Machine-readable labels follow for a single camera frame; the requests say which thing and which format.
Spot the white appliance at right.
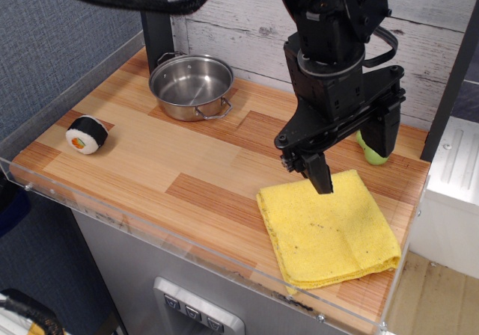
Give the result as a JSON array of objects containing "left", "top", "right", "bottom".
[{"left": 409, "top": 117, "right": 478, "bottom": 278}]

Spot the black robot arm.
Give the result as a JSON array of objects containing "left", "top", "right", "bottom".
[{"left": 275, "top": 0, "right": 405, "bottom": 194}]

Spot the yellow object bottom left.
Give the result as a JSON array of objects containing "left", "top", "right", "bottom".
[{"left": 27, "top": 322, "right": 45, "bottom": 335}]

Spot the green handled toy spatula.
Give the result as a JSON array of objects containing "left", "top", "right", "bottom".
[{"left": 356, "top": 131, "right": 388, "bottom": 166}]

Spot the clear acrylic table guard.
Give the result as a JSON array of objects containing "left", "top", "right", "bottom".
[{"left": 0, "top": 30, "right": 431, "bottom": 335}]

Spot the plush sushi roll toy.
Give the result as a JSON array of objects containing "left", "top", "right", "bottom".
[{"left": 65, "top": 115, "right": 109, "bottom": 155}]

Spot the dark metal frame post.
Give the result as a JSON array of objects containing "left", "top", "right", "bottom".
[{"left": 420, "top": 0, "right": 478, "bottom": 162}]

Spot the yellow cloth napkin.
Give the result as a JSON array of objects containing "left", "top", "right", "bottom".
[{"left": 256, "top": 170, "right": 401, "bottom": 295}]

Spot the stainless steel pot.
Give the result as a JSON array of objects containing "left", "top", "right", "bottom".
[{"left": 149, "top": 52, "right": 234, "bottom": 122}]

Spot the silver cabinet with button panel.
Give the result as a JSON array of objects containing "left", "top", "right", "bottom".
[{"left": 73, "top": 209, "right": 338, "bottom": 335}]

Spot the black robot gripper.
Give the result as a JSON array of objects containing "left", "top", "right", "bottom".
[{"left": 275, "top": 43, "right": 405, "bottom": 194}]

